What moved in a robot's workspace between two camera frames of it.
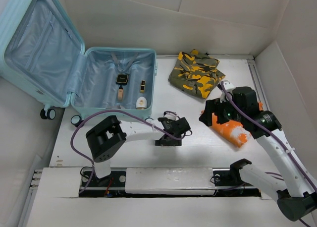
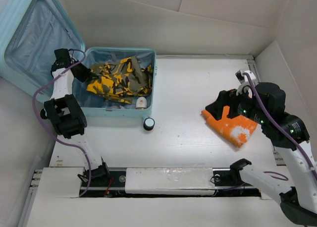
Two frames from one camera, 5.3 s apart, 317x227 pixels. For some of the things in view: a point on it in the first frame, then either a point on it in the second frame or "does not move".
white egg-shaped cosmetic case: x=141 y=103 does not move
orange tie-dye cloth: x=232 y=132 does not move
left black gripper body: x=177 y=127 -> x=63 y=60
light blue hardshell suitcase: x=43 y=57 does not move
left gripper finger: x=166 y=141 -> x=82 y=73
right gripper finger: x=211 y=106 -> x=216 y=107
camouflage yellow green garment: x=196 y=74 -> x=121 y=80
